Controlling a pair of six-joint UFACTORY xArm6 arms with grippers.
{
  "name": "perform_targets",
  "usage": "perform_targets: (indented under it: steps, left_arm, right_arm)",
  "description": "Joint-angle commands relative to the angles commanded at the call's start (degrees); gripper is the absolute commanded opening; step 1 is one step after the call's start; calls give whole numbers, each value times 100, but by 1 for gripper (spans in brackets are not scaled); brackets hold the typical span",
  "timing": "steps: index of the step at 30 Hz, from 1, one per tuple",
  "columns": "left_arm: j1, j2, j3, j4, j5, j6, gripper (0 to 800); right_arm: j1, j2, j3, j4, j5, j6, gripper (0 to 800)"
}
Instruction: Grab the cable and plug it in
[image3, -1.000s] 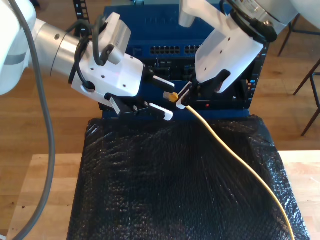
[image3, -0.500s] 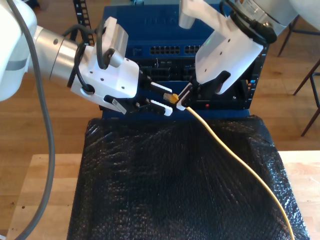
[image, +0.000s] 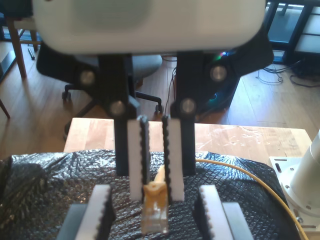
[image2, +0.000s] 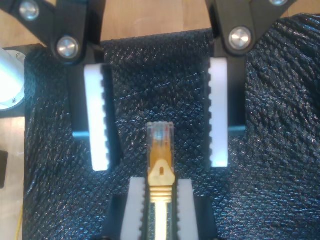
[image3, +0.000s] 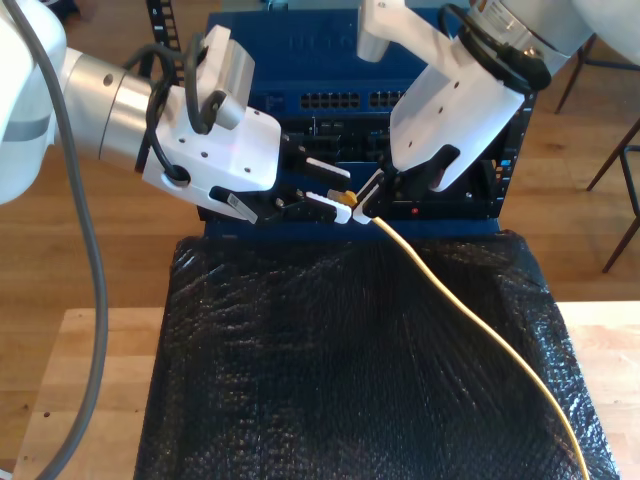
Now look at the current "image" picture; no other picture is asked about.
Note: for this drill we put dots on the black woven mat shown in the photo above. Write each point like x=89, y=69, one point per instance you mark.
x=37, y=187

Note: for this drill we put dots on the black shelf unit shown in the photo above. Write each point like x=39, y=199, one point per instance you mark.
x=297, y=50

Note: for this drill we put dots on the brown wooden chair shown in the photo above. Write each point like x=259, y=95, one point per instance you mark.
x=18, y=50

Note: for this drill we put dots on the black office chair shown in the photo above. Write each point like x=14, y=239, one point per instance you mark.
x=147, y=65

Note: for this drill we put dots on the black computer tower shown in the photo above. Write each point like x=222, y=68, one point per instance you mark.
x=232, y=85

